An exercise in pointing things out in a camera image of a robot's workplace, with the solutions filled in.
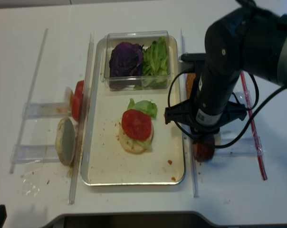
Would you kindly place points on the purple cabbage leaf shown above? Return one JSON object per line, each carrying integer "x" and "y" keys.
{"x": 126, "y": 60}

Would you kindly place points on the green lettuce leaf on stack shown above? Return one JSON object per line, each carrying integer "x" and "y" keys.
{"x": 144, "y": 106}

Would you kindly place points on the clear plastic vegetable box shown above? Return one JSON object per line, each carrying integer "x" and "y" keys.
{"x": 144, "y": 39}

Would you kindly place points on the clear rail far left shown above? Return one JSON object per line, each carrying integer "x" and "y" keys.
{"x": 29, "y": 99}

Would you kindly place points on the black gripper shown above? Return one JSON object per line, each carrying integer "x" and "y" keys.
{"x": 198, "y": 125}

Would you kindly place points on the tomato slice on stack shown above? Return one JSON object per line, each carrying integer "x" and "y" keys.
{"x": 136, "y": 124}

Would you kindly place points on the clear rail left of tray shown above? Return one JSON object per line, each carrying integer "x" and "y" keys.
{"x": 82, "y": 122}

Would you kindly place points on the sesame bun top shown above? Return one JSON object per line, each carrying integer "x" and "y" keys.
{"x": 189, "y": 83}

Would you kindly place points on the clear upper left track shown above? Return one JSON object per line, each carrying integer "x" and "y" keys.
{"x": 45, "y": 110}

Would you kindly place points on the dark red meat patty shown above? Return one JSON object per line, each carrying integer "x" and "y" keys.
{"x": 202, "y": 153}

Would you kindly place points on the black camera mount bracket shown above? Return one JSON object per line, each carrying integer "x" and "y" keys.
{"x": 193, "y": 57}

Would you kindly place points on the white pusher block left upper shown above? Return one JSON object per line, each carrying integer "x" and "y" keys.
{"x": 69, "y": 97}

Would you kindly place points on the tomato slice in left rack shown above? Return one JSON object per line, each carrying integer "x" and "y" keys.
{"x": 77, "y": 100}

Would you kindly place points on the bread bun slice left rack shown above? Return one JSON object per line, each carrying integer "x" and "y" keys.
{"x": 65, "y": 141}

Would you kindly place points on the red plastic rail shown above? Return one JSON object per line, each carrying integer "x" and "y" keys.
{"x": 258, "y": 146}

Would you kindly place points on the clear track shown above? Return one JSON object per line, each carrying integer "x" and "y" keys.
{"x": 34, "y": 153}
{"x": 45, "y": 110}
{"x": 243, "y": 98}
{"x": 244, "y": 147}

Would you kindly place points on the cream rectangular metal tray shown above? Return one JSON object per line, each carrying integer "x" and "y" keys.
{"x": 105, "y": 162}

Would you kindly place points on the green lettuce in box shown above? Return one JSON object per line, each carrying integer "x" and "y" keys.
{"x": 155, "y": 59}

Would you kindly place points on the dark monitor bezel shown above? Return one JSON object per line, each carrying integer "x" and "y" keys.
{"x": 134, "y": 220}

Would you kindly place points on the bottom bun slice on tray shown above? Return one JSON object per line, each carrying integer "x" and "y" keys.
{"x": 135, "y": 146}

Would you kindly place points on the clear lower left track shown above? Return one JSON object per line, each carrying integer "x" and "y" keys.
{"x": 34, "y": 153}

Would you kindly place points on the clear lower right track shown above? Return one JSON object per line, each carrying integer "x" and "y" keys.
{"x": 244, "y": 147}

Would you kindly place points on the clear upper right track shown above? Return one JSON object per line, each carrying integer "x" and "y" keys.
{"x": 243, "y": 98}

